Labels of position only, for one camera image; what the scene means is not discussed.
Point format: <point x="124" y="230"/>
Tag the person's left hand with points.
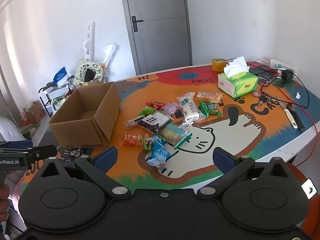
<point x="4" y="202"/>

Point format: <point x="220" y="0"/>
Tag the colourful cartoon table mat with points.
<point x="243" y="129"/>

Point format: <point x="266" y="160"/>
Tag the yellow tape roll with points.
<point x="218" y="64"/>

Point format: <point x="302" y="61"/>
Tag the black sesame snack pack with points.
<point x="153" y="122"/>

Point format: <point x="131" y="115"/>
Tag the green tissue box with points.
<point x="236" y="80"/>

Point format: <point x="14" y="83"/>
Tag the green white cracker pack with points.
<point x="175" y="135"/>

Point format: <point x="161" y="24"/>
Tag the short white foam board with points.
<point x="109" y="51"/>

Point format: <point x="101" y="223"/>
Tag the black power adapter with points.
<point x="287" y="74"/>

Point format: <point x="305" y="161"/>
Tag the black notebook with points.
<point x="264" y="73"/>

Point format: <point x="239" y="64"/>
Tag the bunch of keys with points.
<point x="262" y="98"/>

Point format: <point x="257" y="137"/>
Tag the white power strip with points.
<point x="275" y="64"/>

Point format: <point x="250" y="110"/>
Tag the red snack bar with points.
<point x="155" y="104"/>

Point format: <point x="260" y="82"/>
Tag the light green candy pack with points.
<point x="147" y="110"/>

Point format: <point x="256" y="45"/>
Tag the tall white foam board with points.
<point x="88" y="43"/>

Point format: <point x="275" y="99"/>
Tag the orange biscuit pack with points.
<point x="210" y="97"/>

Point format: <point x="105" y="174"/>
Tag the black door handle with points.
<point x="135" y="22"/>

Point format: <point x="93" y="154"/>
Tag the panda print toilet seat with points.
<point x="88" y="71"/>

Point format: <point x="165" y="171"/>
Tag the grey door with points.
<point x="163" y="40"/>

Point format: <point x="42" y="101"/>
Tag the white blue rice cake pack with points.
<point x="191" y="113"/>

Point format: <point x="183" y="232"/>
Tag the white handled knife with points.
<point x="289" y="115"/>

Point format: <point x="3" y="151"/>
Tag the brown cardboard box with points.
<point x="87" y="117"/>

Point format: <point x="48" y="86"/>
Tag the small floor cardboard box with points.
<point x="32" y="113"/>

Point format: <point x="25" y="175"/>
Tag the black shoe rack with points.
<point x="49" y="96"/>

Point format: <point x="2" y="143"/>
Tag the green snack pack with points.
<point x="209" y="108"/>

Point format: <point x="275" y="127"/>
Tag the pink snack pack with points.
<point x="171" y="108"/>

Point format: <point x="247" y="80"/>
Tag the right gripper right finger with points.
<point x="233" y="169"/>

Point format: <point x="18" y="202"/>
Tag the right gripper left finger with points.
<point x="95" y="169"/>

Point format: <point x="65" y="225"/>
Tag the blue snack pack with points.
<point x="159" y="155"/>

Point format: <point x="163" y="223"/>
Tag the orange red snack pack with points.
<point x="133" y="140"/>

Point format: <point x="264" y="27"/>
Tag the blue white bag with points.
<point x="61" y="77"/>

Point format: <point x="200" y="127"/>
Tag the small blue green pack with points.
<point x="148" y="143"/>

